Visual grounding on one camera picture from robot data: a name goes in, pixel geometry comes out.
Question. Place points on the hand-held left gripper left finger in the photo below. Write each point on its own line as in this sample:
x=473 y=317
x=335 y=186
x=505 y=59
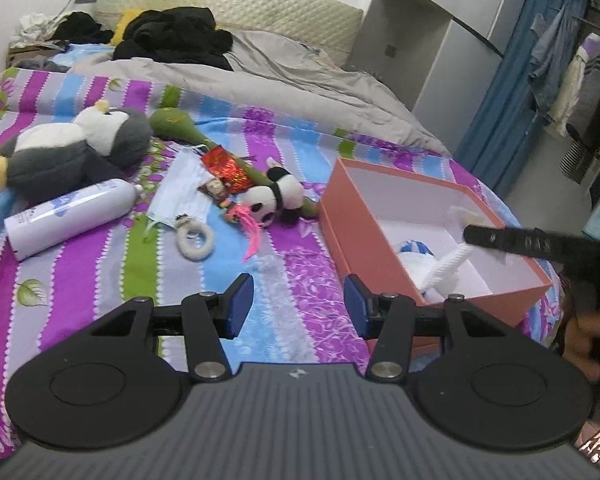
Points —
x=241 y=305

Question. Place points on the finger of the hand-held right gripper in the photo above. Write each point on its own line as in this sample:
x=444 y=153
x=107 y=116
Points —
x=510 y=241

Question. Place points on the light blue face mask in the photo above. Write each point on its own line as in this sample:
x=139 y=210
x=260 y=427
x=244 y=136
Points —
x=180 y=190

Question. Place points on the blue curtain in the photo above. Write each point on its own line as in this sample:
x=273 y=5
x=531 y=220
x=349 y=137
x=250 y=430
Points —
x=500 y=125

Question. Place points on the striped floral bed sheet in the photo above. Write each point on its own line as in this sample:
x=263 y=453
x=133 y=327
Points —
x=70 y=280

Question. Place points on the grey white penguin plush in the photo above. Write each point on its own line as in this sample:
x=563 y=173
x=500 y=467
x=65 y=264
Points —
x=55 y=160

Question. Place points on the blue white plastic bag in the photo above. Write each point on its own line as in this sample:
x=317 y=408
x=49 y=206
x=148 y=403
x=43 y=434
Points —
x=412 y=260

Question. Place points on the grey duvet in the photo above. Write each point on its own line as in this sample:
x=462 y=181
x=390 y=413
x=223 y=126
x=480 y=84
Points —
x=305 y=95

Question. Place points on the white crumpled cloth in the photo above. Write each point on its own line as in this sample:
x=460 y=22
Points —
x=32 y=25

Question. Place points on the red foil packet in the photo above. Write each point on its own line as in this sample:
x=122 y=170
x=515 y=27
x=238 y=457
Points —
x=225 y=167

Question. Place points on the yellow pillow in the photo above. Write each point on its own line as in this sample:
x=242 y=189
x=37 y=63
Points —
x=125 y=22

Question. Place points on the dark grey cloth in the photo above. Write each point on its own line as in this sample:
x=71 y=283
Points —
x=35 y=63

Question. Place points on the green padded massage stick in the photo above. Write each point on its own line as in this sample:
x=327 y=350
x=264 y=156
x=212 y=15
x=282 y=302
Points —
x=172 y=122

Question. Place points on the dark cabinet switch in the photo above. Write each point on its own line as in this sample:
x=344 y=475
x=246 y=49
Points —
x=390 y=50

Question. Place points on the grey striped hanging garment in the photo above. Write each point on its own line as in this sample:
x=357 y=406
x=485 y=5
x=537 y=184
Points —
x=597 y=85

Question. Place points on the black cloth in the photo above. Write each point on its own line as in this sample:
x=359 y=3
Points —
x=80 y=27

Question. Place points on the pink tassel charm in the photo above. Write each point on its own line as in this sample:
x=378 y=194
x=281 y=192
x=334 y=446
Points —
x=252 y=232

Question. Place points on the grey cabinet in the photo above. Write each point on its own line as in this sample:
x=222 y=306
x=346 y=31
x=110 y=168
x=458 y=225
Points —
x=445 y=60

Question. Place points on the cream hanging garment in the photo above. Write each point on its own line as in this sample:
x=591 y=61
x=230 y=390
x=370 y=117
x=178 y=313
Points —
x=572 y=90

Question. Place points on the orange cardboard box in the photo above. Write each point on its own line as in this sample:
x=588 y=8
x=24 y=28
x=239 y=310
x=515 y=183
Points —
x=350 y=240

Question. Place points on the person's right hand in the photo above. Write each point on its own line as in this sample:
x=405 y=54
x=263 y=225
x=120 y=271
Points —
x=585 y=340

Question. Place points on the white spray bottle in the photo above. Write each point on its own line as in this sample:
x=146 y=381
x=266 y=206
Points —
x=70 y=210

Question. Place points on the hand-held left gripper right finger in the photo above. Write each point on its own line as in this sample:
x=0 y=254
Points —
x=355 y=305

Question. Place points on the small panda plush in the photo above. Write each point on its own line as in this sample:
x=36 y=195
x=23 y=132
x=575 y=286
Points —
x=270 y=195

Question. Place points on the hanging denim garment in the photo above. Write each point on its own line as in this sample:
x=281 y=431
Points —
x=550 y=60

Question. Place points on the cream quilted headboard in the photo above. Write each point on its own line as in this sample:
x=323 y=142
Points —
x=260 y=7

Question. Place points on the white ribbed foam strip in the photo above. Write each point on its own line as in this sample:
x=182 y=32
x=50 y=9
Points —
x=447 y=265

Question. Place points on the black clothing pile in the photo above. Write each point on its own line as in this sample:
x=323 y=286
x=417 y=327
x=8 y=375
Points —
x=175 y=35

